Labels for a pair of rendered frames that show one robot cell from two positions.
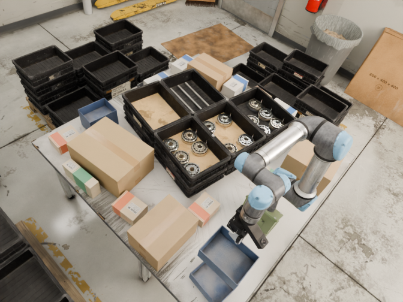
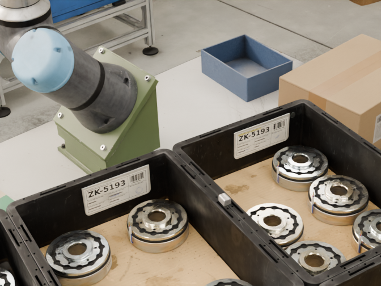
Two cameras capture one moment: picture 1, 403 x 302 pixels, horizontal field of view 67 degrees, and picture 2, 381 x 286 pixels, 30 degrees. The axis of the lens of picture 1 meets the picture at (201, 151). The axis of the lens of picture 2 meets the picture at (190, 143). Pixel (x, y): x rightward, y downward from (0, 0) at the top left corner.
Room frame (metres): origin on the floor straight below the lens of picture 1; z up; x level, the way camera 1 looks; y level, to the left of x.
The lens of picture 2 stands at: (2.10, 0.16, 1.64)
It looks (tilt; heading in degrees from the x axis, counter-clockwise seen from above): 35 degrees down; 198
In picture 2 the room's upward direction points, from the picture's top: 2 degrees counter-clockwise
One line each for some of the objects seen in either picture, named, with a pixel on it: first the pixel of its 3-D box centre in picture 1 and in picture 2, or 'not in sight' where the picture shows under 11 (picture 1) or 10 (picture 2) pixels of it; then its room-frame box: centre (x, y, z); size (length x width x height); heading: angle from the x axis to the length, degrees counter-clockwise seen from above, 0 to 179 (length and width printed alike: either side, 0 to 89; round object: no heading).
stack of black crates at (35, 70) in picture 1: (49, 80); not in sight; (2.03, 1.50, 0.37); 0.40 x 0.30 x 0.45; 147
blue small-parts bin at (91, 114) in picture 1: (98, 113); not in sight; (1.37, 0.73, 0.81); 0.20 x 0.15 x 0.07; 142
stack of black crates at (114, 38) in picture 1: (120, 50); not in sight; (2.70, 1.06, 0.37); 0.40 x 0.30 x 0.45; 147
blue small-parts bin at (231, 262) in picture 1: (228, 256); not in sight; (0.47, -0.19, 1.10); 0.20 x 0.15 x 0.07; 57
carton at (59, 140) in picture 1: (66, 139); not in sight; (1.15, 0.87, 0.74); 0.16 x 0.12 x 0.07; 145
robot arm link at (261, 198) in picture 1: (258, 201); not in sight; (0.57, -0.23, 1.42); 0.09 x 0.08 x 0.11; 141
